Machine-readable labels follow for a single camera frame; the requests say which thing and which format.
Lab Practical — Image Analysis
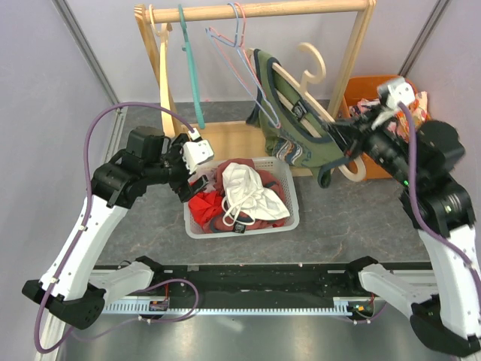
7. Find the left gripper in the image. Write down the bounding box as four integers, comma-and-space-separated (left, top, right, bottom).
144, 134, 209, 202

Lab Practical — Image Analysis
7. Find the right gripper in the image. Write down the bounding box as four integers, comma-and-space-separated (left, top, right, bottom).
325, 103, 426, 190

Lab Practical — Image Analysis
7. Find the mauve pink tank top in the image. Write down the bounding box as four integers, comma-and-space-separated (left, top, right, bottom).
206, 168, 218, 189

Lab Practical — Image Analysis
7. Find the green printed tank top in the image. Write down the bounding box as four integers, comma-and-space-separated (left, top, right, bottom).
246, 49, 347, 188

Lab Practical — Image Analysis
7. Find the white tank top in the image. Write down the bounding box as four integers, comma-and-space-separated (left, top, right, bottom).
221, 162, 290, 226

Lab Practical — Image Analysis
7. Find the white plastic basket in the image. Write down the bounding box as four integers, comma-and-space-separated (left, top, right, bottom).
184, 156, 300, 239

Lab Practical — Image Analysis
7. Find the rust red tank top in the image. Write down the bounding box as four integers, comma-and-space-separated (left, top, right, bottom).
202, 159, 290, 233

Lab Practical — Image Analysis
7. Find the teal plastic hanger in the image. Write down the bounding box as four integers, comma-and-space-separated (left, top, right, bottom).
177, 5, 205, 129

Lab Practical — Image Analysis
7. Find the pink wire hanger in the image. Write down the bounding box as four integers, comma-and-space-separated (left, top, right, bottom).
208, 2, 281, 127

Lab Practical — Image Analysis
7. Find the light blue hanger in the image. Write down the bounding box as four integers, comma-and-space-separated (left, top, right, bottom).
204, 2, 281, 129

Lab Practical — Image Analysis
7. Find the beige wooden hanger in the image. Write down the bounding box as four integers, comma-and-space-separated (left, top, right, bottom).
148, 5, 179, 138

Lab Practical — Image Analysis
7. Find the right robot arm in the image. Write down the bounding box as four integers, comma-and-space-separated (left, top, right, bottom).
328, 114, 480, 357

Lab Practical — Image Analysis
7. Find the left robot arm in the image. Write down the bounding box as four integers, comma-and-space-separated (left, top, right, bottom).
22, 126, 214, 330

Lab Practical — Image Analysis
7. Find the pink patterned cloth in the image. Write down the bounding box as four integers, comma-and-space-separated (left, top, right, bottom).
349, 99, 400, 129

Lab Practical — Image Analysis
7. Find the orange plastic bin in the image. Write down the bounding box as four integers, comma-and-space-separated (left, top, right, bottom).
339, 75, 419, 181

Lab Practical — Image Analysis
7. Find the wooden clothes rack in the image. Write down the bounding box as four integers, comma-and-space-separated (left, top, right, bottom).
134, 1, 376, 160

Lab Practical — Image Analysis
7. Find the orange floral cloth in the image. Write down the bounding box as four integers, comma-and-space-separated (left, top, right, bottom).
395, 91, 431, 142

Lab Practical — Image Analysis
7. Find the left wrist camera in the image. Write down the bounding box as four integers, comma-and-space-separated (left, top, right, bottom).
182, 128, 214, 174

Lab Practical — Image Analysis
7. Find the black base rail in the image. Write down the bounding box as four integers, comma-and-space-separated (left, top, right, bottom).
93, 262, 433, 306

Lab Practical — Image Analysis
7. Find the slotted cable duct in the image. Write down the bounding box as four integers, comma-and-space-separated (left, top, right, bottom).
102, 297, 354, 317

